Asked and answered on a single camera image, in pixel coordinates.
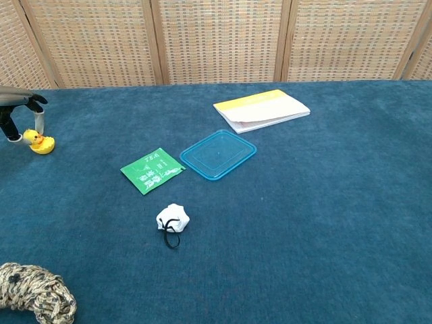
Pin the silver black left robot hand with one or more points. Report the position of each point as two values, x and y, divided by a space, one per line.
13 96

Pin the yellow rubber duck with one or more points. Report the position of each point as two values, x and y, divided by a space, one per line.
31 136

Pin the yellow eggshell cup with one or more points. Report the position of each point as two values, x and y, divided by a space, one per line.
46 149

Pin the green tea packet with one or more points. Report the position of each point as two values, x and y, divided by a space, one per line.
150 172

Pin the white crumpled mask black loop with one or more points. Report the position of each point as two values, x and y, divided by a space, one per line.
173 219

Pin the woven wooden folding screen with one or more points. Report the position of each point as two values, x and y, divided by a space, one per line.
216 40

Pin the blue transparent plastic lid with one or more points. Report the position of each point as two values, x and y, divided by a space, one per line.
217 155

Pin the yellow and white notebook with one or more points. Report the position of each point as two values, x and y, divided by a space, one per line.
260 108

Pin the blue carpet table mat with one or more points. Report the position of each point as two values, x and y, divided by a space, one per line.
270 236

